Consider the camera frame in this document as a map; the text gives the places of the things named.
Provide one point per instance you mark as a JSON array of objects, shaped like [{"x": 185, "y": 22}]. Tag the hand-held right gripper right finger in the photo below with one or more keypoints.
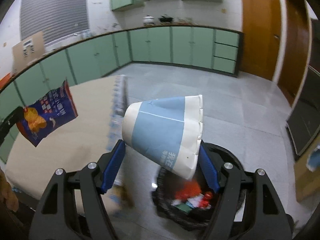
[{"x": 208, "y": 170}]

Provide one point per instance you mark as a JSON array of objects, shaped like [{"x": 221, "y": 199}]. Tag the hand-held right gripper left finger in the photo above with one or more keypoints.
[{"x": 112, "y": 167}]

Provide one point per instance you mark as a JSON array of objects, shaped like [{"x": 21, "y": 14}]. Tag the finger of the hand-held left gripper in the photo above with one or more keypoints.
[{"x": 10, "y": 120}]

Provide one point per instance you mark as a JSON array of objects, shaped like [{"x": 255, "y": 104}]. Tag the round bin with black liner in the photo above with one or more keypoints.
[{"x": 225, "y": 155}]

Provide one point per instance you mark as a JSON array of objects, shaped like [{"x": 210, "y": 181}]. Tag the red packet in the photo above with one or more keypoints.
[{"x": 206, "y": 198}]

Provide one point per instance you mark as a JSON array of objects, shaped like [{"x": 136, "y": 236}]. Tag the light blue packet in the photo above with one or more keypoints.
[{"x": 195, "y": 201}]

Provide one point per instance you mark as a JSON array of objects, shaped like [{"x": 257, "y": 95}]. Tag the dark blue chip bag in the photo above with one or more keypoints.
[{"x": 50, "y": 112}]

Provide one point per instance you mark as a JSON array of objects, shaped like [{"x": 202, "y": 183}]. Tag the green white packet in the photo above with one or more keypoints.
[{"x": 181, "y": 208}]

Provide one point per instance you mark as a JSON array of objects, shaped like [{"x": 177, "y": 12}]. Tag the blue and white paper cup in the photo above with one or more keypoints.
[{"x": 160, "y": 132}]

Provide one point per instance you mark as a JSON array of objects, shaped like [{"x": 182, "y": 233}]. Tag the person's left hand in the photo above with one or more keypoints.
[{"x": 8, "y": 192}]

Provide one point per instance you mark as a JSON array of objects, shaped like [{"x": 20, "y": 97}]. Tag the orange plastic basket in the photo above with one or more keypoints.
[{"x": 5, "y": 78}]

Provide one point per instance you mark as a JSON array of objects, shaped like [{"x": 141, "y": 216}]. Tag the table with beige cloth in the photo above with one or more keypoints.
[{"x": 87, "y": 120}]

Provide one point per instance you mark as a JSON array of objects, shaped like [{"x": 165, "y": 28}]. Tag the cardboard box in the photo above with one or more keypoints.
[{"x": 306, "y": 185}]

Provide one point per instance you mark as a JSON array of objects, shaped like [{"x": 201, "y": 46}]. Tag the light blue scalloped cloth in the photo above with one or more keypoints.
[{"x": 313, "y": 158}]

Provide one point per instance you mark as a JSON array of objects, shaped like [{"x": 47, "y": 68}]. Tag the green cabinet drawer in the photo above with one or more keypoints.
[
  {"x": 225, "y": 52},
  {"x": 227, "y": 38},
  {"x": 224, "y": 65}
]

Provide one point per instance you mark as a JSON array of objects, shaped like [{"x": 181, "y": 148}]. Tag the black glass-door cabinet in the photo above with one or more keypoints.
[{"x": 305, "y": 120}]

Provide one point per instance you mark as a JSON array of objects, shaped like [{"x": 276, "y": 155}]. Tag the grey window blind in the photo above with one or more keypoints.
[{"x": 55, "y": 10}]

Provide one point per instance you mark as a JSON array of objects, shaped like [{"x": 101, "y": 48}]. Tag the green base cabinets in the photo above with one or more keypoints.
[{"x": 160, "y": 45}]

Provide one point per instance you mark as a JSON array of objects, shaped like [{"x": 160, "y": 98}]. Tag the closed wooden door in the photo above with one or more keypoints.
[{"x": 260, "y": 30}]

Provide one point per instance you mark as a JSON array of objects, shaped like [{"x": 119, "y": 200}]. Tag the white lidded pot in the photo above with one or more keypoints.
[{"x": 148, "y": 20}]

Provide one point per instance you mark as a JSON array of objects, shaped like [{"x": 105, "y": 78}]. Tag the black lidded wok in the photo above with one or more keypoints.
[{"x": 165, "y": 18}]

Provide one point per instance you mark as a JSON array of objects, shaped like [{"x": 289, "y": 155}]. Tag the wooden door in dark frame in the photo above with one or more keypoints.
[{"x": 295, "y": 42}]

